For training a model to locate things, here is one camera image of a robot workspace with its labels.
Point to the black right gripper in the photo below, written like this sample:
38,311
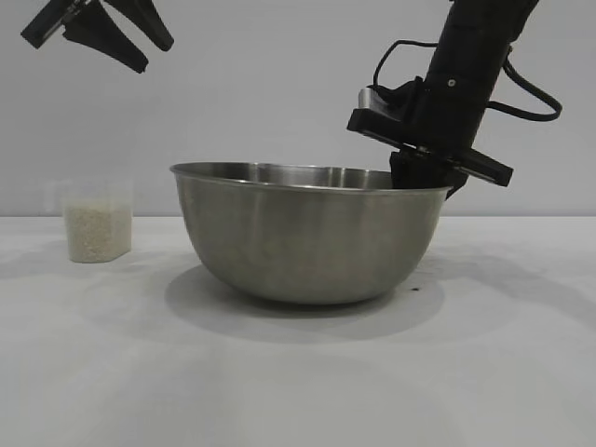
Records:
456,102

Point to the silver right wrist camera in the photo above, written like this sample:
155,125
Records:
369,98

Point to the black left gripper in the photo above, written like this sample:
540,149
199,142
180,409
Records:
51,21

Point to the clear measuring cup with rice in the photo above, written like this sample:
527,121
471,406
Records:
98,233

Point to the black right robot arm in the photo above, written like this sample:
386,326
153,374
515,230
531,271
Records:
489,16

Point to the stainless steel bowl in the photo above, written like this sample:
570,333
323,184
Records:
302,233

